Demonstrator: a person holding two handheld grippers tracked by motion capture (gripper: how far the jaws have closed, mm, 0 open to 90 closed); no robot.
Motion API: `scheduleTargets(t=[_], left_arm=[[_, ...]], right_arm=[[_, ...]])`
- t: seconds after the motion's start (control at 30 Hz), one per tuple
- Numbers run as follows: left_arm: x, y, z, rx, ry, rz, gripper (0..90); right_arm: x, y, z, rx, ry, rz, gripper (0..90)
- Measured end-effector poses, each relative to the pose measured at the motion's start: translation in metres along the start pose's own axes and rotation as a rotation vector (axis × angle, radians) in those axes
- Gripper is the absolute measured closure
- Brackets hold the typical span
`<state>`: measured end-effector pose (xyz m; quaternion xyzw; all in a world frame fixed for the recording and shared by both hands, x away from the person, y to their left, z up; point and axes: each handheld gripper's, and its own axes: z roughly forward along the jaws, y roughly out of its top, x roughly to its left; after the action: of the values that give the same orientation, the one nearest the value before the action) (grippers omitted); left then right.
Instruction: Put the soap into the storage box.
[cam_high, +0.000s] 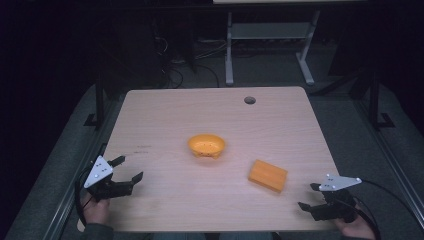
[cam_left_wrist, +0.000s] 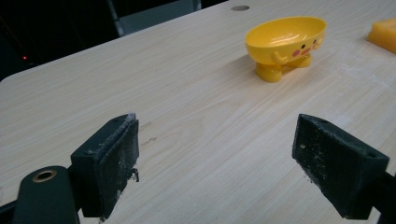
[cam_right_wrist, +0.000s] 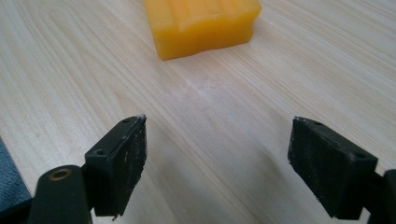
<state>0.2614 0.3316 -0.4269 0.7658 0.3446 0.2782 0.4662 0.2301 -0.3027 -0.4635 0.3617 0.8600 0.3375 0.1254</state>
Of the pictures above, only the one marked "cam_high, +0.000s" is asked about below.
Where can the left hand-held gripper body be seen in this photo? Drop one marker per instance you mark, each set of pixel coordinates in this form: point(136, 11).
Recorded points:
point(98, 172)

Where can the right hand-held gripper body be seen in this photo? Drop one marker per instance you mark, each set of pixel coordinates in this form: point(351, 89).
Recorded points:
point(336, 208)

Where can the person's right hand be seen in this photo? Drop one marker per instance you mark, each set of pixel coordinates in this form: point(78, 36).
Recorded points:
point(355, 228)

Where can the person's left hand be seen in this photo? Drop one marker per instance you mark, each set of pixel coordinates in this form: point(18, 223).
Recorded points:
point(96, 210)

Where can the orange rectangular block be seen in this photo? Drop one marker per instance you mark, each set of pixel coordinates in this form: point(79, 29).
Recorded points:
point(267, 175)

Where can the black metal stand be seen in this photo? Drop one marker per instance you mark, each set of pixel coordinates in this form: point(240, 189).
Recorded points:
point(98, 100)
point(374, 100)

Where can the orange plastic bowl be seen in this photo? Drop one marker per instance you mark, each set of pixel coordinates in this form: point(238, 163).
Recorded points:
point(206, 145)

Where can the white metal stand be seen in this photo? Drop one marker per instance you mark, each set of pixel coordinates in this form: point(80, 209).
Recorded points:
point(270, 30)

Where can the metal floor rail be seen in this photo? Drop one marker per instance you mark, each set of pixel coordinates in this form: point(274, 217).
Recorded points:
point(396, 166)
point(71, 186)

